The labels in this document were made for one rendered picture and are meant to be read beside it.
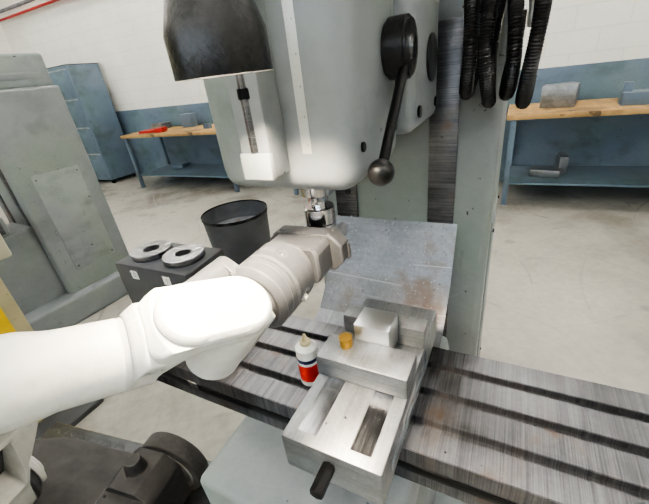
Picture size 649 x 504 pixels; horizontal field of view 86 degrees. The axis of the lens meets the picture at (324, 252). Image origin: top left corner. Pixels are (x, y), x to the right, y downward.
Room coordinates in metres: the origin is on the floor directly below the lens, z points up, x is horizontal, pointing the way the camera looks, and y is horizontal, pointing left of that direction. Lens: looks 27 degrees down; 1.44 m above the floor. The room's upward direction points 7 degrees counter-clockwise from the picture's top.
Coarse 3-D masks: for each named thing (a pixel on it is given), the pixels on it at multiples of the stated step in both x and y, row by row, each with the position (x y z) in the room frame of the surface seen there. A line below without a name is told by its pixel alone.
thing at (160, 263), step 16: (160, 240) 0.79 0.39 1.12; (128, 256) 0.75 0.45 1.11; (144, 256) 0.71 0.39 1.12; (160, 256) 0.71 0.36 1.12; (176, 256) 0.70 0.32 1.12; (192, 256) 0.67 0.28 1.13; (208, 256) 0.69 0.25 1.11; (128, 272) 0.70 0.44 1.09; (144, 272) 0.68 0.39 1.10; (160, 272) 0.65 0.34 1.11; (176, 272) 0.64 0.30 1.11; (192, 272) 0.64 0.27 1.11; (128, 288) 0.72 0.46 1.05; (144, 288) 0.69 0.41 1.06
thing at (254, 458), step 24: (240, 432) 0.45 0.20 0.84; (264, 432) 0.45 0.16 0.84; (216, 456) 0.41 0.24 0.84; (240, 456) 0.40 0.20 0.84; (264, 456) 0.40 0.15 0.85; (216, 480) 0.37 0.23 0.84; (240, 480) 0.36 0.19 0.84; (264, 480) 0.36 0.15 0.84; (288, 480) 0.35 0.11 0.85; (312, 480) 0.35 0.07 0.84; (408, 480) 0.33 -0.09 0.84
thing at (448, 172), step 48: (480, 96) 0.74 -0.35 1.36; (432, 144) 0.78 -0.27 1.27; (480, 144) 0.73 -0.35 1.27; (336, 192) 0.90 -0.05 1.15; (384, 192) 0.84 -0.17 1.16; (432, 192) 0.78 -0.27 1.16; (480, 192) 0.73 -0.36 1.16; (480, 240) 0.73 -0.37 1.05; (480, 288) 0.73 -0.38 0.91; (480, 336) 0.86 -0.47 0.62
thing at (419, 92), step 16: (400, 0) 0.55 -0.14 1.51; (416, 0) 0.55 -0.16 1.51; (432, 0) 0.64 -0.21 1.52; (416, 16) 0.55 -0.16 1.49; (432, 16) 0.64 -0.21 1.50; (432, 32) 0.63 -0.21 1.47; (432, 48) 0.63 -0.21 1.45; (432, 64) 0.63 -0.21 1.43; (416, 80) 0.55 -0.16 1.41; (432, 80) 0.63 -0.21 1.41; (416, 96) 0.55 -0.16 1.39; (432, 96) 0.66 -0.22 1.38; (400, 112) 0.55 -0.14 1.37; (416, 112) 0.55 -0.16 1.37; (432, 112) 0.67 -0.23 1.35; (400, 128) 0.55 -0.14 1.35
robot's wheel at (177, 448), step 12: (156, 432) 0.68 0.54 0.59; (168, 432) 0.67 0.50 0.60; (144, 444) 0.66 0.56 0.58; (156, 444) 0.64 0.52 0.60; (168, 444) 0.63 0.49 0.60; (180, 444) 0.64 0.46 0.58; (192, 444) 0.65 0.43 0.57; (180, 456) 0.61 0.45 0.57; (192, 456) 0.62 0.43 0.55; (204, 456) 0.64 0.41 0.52; (192, 468) 0.60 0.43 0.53; (204, 468) 0.62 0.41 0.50; (192, 480) 0.60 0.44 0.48
